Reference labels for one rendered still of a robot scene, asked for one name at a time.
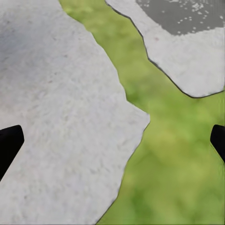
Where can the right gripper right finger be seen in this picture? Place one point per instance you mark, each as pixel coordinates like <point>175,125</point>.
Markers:
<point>217,139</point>

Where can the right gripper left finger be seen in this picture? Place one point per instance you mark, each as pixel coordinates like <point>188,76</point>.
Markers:
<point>11,140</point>

